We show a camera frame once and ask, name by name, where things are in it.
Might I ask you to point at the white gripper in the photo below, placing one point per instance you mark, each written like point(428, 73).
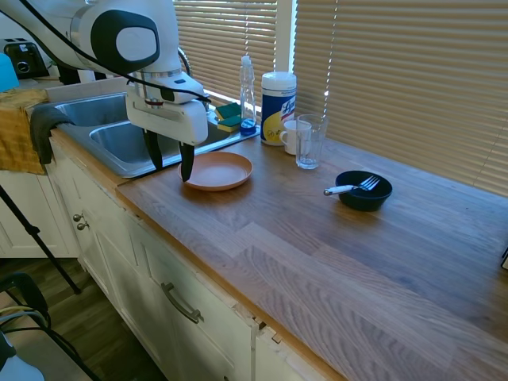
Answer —
point(170, 117)

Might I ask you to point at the orange plastic plate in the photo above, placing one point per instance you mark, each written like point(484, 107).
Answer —
point(222, 170)

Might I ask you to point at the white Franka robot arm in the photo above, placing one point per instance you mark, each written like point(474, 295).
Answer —
point(131, 39)

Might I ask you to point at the stainless steel double sink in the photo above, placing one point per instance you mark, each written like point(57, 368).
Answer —
point(115, 143)

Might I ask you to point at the small chrome sink fixture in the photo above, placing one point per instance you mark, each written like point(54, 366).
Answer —
point(206, 108)

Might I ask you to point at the white ceramic mug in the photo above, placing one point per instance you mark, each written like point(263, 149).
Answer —
point(289, 137)

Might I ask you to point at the yellow green sponge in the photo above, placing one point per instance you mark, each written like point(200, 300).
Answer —
point(228, 110)
point(230, 124)

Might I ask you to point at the chrome faucet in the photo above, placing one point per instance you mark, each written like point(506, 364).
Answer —
point(185, 63)

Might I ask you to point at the clear dish soap bottle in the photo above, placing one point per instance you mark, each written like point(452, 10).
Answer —
point(247, 99)

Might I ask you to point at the white kitchen cabinet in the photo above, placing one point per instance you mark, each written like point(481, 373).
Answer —
point(158, 258)

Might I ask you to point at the round metal cabinet knob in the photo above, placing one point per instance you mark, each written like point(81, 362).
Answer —
point(77, 217)
point(82, 226)

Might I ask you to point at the Lysol wipes canister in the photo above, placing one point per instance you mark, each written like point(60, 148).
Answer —
point(278, 107)

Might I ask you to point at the black canister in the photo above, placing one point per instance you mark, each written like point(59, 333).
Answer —
point(68, 75)

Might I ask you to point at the gray cloth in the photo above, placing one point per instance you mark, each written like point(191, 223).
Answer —
point(41, 127)

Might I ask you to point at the narrow beige window blind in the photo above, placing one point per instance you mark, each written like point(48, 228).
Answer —
point(234, 39)

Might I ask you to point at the clear drinking glass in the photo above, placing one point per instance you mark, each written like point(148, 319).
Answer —
point(313, 147)

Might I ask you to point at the black tripod leg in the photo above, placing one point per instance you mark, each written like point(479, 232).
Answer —
point(35, 238)

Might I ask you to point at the yellow cloth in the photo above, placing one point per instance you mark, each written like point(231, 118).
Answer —
point(14, 131)

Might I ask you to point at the black toaster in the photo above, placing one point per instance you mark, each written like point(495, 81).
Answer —
point(24, 59)

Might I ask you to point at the blue plastic object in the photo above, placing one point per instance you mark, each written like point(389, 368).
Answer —
point(7, 73)

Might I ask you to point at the black bowl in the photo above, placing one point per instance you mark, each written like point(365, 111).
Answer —
point(367, 198)

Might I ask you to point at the wide beige window blind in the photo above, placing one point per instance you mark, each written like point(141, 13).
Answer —
point(405, 79)

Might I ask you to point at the dark object at counter edge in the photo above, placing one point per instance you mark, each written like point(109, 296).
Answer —
point(505, 259)

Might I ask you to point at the black stand frame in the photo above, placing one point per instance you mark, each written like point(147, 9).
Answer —
point(31, 293)

